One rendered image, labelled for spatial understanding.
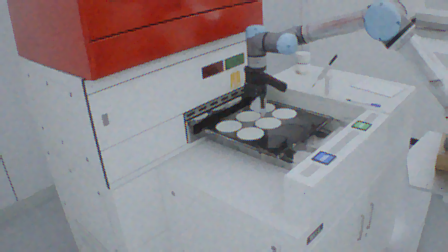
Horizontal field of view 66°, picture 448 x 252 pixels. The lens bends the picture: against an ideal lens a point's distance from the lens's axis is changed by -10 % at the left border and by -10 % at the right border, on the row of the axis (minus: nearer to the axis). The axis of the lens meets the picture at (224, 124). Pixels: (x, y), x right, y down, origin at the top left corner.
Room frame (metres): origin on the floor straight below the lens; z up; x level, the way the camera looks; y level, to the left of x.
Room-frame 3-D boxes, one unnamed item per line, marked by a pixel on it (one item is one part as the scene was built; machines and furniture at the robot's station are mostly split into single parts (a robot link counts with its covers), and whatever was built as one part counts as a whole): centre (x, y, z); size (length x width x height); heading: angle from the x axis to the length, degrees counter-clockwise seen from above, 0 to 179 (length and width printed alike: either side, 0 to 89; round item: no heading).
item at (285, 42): (1.35, -0.23, 1.21); 0.11 x 0.11 x 0.08; 53
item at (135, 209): (1.60, 0.36, 0.41); 0.82 x 0.71 x 0.82; 135
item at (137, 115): (1.36, 0.13, 1.02); 0.82 x 0.03 x 0.40; 135
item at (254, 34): (1.40, -0.15, 1.21); 0.09 x 0.08 x 0.11; 53
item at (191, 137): (1.47, -0.01, 0.89); 0.44 x 0.02 x 0.10; 135
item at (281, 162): (1.21, -0.13, 0.84); 0.50 x 0.02 x 0.03; 45
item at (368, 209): (1.31, -0.30, 0.41); 0.97 x 0.64 x 0.82; 135
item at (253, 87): (1.40, -0.14, 1.05); 0.09 x 0.08 x 0.12; 76
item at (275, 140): (1.33, -0.17, 0.90); 0.34 x 0.34 x 0.01; 45
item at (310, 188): (1.03, -0.38, 0.89); 0.55 x 0.09 x 0.14; 135
